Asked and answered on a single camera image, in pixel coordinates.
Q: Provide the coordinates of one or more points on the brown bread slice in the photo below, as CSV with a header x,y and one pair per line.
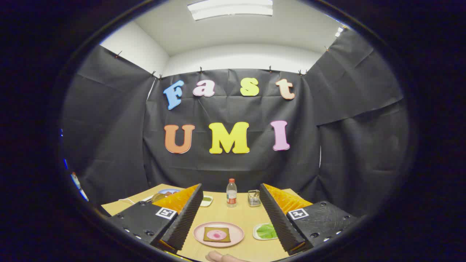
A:
x,y
158,197

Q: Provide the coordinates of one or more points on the ceiling light panel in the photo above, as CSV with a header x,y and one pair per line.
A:
x,y
229,9

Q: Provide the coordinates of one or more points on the white square plate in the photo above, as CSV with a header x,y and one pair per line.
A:
x,y
256,234

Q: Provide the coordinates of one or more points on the clear water bottle red cap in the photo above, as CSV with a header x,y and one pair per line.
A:
x,y
231,194

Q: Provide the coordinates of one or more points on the pink round plate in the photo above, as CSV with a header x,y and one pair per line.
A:
x,y
236,238

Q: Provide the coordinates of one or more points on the white divided dish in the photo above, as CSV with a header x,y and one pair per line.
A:
x,y
206,200

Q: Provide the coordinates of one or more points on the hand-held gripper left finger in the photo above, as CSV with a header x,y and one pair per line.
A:
x,y
185,218

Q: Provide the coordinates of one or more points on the brown toast slice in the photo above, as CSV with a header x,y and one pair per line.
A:
x,y
209,233

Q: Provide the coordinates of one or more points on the pink ham slice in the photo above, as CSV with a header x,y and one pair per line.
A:
x,y
217,235

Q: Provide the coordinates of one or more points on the black backdrop cloth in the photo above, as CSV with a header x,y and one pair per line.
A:
x,y
233,167

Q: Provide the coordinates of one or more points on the white panel with coloured print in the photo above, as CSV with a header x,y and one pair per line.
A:
x,y
78,185

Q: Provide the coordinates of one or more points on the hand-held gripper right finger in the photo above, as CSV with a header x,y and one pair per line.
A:
x,y
276,218

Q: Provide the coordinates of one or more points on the green lettuce leaf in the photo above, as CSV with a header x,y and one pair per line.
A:
x,y
266,231

